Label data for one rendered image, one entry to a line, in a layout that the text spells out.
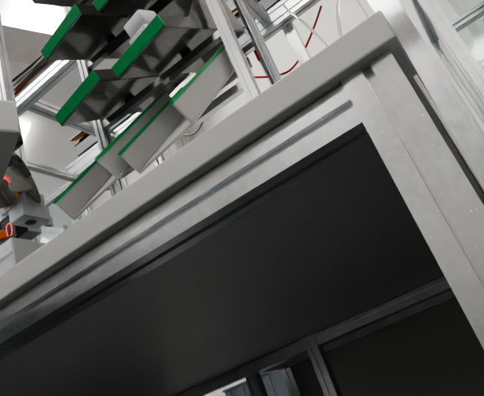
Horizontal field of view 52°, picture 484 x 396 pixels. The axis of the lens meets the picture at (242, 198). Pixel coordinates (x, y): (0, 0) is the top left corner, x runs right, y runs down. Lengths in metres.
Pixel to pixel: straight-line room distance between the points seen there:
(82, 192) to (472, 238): 0.66
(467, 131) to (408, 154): 1.40
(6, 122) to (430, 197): 0.30
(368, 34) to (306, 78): 0.06
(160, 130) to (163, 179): 0.37
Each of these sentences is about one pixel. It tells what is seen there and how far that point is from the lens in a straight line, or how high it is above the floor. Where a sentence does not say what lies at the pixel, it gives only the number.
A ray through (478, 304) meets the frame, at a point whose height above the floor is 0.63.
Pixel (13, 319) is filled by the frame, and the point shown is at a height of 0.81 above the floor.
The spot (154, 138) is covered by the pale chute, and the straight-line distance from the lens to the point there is 0.83.
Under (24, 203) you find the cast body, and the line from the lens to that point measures 1.07.
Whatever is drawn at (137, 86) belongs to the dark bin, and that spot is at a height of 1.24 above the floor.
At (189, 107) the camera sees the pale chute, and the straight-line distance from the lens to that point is 0.71.
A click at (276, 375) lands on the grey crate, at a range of 2.80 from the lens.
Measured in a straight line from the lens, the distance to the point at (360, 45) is 0.43.
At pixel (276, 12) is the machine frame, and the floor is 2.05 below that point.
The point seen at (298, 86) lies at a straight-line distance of 0.44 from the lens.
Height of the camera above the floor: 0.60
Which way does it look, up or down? 24 degrees up
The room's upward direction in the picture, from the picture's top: 21 degrees counter-clockwise
